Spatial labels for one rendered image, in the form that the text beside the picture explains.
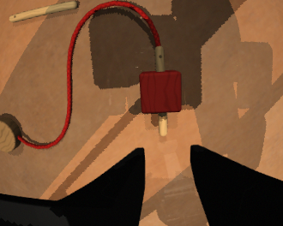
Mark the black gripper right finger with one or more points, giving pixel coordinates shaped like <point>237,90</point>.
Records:
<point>234,195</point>

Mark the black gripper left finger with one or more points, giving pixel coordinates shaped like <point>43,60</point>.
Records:
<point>112,199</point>

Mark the wooden stick with red string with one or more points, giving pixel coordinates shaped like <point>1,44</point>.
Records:
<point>160,67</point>

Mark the tan wooden stick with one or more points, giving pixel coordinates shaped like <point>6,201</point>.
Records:
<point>54,8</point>

